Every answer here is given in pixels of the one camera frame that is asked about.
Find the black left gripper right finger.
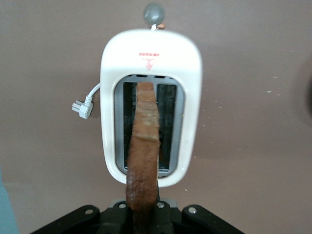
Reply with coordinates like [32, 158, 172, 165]
[153, 179, 244, 234]

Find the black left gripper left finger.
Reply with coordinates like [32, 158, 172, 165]
[31, 198, 135, 234]

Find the brown bread slice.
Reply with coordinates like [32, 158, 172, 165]
[125, 82, 161, 234]

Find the blue plate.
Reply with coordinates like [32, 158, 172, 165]
[0, 168, 20, 234]

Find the cream white toaster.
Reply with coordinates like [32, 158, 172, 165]
[99, 1, 203, 188]

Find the white toaster power cord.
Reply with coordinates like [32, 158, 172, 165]
[71, 82, 102, 120]

